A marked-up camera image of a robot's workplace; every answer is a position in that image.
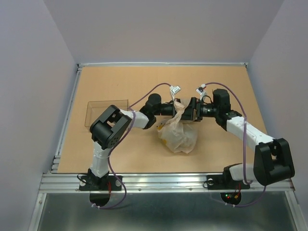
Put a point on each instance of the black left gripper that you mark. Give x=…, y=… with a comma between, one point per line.
x=173, y=111

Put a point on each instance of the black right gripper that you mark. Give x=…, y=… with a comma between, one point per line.
x=193, y=110

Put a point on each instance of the white banana print plastic bag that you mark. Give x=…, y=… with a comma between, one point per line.
x=176, y=135

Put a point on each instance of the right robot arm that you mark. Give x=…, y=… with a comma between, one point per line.
x=272, y=157

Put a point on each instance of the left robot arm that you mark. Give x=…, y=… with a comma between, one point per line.
x=110, y=128

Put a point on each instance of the clear plastic box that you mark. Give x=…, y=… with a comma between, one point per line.
x=96, y=108

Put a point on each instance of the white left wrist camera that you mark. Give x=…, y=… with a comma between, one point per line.
x=174, y=89

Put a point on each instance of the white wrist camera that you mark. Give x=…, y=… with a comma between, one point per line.
x=174, y=89
x=201, y=90

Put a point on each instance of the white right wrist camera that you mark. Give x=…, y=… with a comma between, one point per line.
x=201, y=90

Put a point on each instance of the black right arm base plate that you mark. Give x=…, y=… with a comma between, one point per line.
x=219, y=182

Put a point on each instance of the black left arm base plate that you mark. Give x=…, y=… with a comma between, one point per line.
x=109, y=182

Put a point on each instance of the aluminium table edge rail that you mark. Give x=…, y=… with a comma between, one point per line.
x=60, y=145

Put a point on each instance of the aluminium front frame rail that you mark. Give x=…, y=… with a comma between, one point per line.
x=134, y=183

